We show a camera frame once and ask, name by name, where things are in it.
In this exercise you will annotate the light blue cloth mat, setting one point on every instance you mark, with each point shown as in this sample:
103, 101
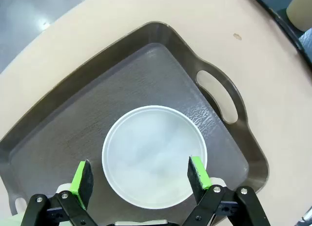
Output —
9, 222

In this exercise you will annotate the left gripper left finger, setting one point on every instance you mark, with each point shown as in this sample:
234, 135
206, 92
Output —
80, 187

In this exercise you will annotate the white round bowl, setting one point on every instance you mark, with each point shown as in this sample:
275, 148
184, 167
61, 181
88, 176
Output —
151, 150

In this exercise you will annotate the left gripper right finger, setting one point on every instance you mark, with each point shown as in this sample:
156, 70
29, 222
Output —
198, 177

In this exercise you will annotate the pale green tall cup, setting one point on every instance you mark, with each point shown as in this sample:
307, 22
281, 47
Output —
301, 14

